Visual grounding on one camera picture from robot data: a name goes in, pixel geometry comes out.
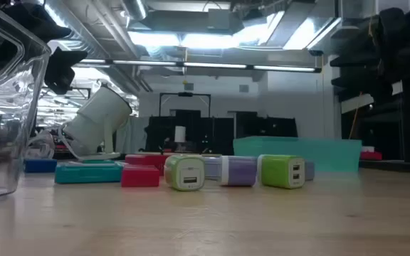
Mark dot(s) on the green dual-port USB charger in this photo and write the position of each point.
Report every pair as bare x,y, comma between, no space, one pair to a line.
279,170

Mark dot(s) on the black aluminium frame rail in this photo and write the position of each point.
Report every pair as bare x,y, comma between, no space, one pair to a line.
397,167

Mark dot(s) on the long ceiling tube light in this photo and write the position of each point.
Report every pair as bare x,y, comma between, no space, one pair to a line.
212,65

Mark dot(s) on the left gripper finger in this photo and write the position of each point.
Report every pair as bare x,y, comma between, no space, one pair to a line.
62,71
45,26

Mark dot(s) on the silver ceiling duct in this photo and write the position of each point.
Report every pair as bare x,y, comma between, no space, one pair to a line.
134,9

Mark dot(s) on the black partition panels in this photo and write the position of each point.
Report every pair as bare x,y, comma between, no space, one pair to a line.
205,131

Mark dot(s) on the grey cloth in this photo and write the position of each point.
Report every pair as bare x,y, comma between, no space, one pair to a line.
130,135

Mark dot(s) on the black cabinets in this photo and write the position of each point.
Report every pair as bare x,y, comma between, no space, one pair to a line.
265,126

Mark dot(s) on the green single-port USB charger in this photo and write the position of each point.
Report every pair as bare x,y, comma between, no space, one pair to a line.
185,174

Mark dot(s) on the black metal stand frame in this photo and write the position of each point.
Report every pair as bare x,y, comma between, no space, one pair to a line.
185,94

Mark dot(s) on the green translucent plastic bin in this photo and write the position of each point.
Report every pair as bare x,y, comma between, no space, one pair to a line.
333,154

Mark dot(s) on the blue digital clock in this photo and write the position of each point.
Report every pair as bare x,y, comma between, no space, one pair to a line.
40,166

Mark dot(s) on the red flat box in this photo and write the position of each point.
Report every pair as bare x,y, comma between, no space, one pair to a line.
370,155

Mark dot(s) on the white cylinder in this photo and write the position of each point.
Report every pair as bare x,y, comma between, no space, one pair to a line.
180,134

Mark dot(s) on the white desk lamp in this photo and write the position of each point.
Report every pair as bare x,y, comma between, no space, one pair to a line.
98,113

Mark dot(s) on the small white box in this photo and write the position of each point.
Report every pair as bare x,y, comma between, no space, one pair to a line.
367,149

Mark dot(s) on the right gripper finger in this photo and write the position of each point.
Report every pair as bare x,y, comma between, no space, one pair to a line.
361,89
354,60

